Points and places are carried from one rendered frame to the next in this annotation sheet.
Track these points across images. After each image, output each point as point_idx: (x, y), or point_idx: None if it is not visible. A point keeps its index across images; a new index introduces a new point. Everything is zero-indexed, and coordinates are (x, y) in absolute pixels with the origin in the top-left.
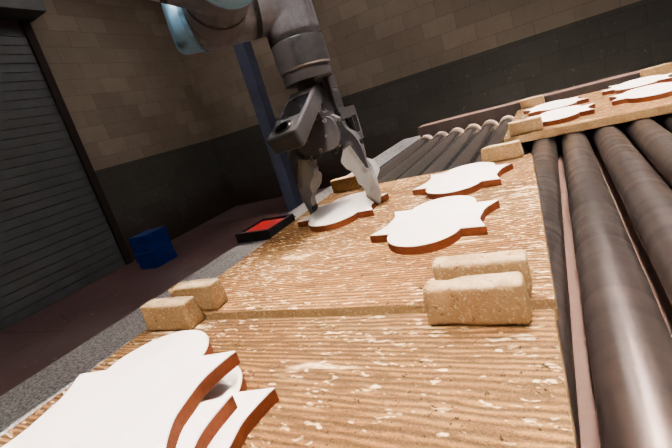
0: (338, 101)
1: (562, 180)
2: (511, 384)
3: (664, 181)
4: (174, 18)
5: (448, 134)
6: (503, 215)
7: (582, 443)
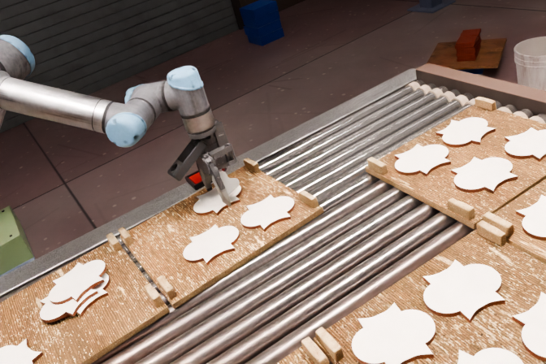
0: (223, 140)
1: None
2: (136, 318)
3: None
4: None
5: (416, 99)
6: (227, 257)
7: None
